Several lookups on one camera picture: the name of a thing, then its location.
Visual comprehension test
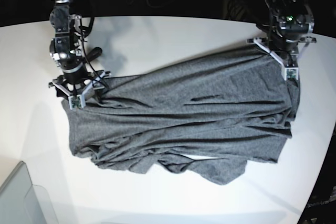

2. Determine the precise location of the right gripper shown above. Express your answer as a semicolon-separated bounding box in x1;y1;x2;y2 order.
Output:
48;70;112;101

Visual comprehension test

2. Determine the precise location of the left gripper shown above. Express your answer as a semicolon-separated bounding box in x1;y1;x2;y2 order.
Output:
246;36;317;68

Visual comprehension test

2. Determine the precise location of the grey t-shirt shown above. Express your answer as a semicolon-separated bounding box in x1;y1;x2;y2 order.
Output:
62;46;300;185

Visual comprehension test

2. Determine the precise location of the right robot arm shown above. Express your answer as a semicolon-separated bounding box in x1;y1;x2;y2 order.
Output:
49;0;110;110

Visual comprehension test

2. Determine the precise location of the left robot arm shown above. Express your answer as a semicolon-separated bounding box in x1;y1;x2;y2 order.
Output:
247;0;317;77

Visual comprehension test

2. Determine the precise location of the translucent grey tray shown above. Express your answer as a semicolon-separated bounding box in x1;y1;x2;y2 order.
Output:
1;161;59;223

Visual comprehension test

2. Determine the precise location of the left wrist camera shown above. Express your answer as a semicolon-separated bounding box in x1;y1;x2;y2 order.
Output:
282;67;299;81

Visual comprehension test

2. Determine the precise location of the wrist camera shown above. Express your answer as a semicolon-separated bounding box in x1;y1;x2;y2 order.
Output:
68;94;86;110
282;67;299;81

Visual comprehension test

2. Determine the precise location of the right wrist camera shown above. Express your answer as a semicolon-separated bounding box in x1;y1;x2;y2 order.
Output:
68;94;86;110

